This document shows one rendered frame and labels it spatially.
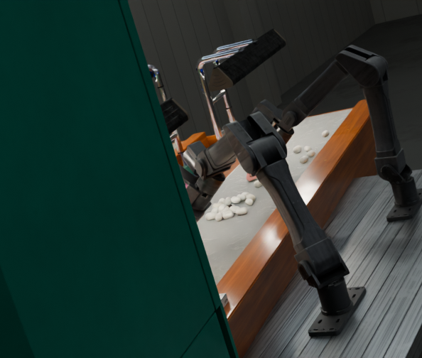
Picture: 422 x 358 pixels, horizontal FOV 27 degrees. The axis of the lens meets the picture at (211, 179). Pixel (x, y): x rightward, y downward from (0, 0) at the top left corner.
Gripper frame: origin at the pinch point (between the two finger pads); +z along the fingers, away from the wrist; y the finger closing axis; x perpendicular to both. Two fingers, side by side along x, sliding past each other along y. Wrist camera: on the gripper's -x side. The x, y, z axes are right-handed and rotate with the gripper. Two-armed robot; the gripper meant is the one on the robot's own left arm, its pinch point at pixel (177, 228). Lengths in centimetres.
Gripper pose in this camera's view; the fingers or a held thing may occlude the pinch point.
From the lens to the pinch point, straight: 231.6
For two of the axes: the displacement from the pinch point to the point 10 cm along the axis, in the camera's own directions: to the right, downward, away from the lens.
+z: -5.0, 7.3, 4.8
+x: 8.0, 6.0, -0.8
